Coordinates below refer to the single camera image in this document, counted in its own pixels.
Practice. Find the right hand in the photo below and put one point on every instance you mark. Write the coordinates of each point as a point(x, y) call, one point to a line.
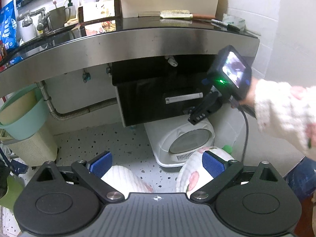
point(250, 96)

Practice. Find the cream perforated laundry basket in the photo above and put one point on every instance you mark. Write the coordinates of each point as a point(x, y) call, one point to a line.
point(35, 150)

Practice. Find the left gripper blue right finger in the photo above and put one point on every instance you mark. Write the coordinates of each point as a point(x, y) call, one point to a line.
point(213, 164)

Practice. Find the black marker pen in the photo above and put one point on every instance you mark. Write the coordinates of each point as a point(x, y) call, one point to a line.
point(227, 26)

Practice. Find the steel edged black countertop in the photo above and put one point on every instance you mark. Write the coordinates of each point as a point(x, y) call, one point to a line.
point(133, 38)

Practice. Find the black camera box with screen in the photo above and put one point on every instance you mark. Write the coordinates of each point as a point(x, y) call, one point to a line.
point(230, 74)

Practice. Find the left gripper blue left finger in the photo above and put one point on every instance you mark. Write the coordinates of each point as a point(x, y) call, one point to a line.
point(101, 164)

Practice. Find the black vanity drawer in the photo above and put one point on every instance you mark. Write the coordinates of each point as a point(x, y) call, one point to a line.
point(144, 84)

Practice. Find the wooden handled hair brush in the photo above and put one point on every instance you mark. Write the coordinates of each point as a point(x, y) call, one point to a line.
point(184, 14)

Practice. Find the blue snack package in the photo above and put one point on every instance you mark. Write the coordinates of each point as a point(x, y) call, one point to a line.
point(9, 27)

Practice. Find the right forearm white fleece sleeve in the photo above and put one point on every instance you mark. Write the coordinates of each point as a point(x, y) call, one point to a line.
point(287, 112)

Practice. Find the teal plastic basin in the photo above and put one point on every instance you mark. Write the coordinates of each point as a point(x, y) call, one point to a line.
point(24, 113)

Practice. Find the grey mug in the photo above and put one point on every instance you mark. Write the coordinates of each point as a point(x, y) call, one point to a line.
point(58, 17)

